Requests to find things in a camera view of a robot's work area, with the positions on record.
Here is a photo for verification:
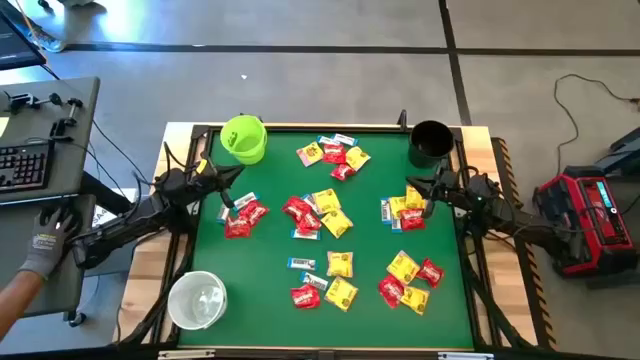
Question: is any black plastic bucket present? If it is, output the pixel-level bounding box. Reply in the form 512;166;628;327
408;119;455;169

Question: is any white printed box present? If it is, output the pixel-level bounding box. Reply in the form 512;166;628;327
91;187;139;241

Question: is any lime green plastic bucket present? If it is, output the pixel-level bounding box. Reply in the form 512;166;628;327
219;114;269;166

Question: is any yellow black hazard strip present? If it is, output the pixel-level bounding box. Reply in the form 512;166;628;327
492;137;559;351

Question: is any grey keyboard desk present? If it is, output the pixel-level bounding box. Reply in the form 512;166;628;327
0;76;101;205

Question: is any silver aluminium bracket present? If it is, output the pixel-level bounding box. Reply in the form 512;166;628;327
437;351;495;360
157;349;217;360

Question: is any clear plastic bowl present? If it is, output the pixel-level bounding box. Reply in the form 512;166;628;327
167;270;229;332

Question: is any black backlit keyboard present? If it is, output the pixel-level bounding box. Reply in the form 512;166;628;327
0;141;55;194

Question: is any person's forearm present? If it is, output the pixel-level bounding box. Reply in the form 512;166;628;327
0;269;46;341

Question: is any person's hand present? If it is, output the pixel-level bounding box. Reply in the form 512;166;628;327
18;205;81;281

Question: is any black desk clamp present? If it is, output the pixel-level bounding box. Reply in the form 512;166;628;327
2;92;64;114
49;98;84;141

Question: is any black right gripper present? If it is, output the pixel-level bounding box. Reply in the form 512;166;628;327
406;158;471;220

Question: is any red black power station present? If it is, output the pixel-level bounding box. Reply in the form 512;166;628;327
532;165;640;279

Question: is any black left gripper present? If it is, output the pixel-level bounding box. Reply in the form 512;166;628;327
189;152;246;210

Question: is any black computer monitor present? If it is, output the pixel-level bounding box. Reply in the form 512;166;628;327
0;9;47;71

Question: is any black floor cable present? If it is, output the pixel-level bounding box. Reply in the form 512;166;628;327
552;73;640;161

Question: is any dark equipment case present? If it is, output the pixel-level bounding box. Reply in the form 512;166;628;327
594;127;640;176

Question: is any grey mouse desk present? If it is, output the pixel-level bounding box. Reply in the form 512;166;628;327
0;193;97;321

